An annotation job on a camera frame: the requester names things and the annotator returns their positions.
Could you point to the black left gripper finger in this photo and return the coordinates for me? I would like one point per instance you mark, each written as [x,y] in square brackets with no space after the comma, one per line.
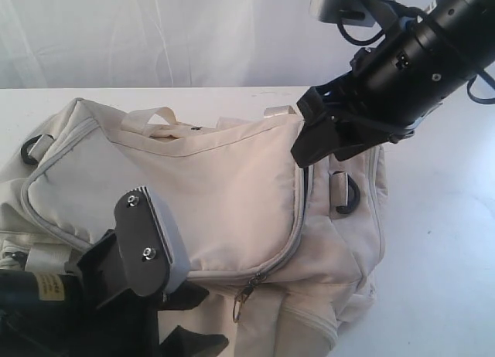
[184,343]

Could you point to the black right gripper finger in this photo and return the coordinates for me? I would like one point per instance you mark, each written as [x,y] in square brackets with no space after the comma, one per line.
[315,142]
[355,138]

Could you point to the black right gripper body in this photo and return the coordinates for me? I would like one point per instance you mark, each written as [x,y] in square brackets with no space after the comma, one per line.
[389,88]

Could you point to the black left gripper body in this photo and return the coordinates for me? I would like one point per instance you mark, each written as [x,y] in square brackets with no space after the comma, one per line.
[107,305]

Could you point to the cream fabric duffel bag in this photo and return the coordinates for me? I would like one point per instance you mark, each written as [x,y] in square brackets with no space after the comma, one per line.
[287,254]

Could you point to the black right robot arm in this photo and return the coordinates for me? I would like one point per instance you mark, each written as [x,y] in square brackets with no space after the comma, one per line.
[477,17]

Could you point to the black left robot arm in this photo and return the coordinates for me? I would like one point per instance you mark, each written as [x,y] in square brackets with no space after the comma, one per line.
[101,309]

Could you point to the white backdrop curtain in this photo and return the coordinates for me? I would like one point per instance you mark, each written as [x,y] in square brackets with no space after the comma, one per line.
[167,43]

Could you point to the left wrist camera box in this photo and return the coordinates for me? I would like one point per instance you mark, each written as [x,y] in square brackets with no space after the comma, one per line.
[149,242]

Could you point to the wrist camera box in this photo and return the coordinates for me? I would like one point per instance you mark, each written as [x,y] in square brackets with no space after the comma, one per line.
[365,13]
[149,242]

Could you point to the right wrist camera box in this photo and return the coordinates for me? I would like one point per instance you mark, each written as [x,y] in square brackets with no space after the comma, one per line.
[365,13]

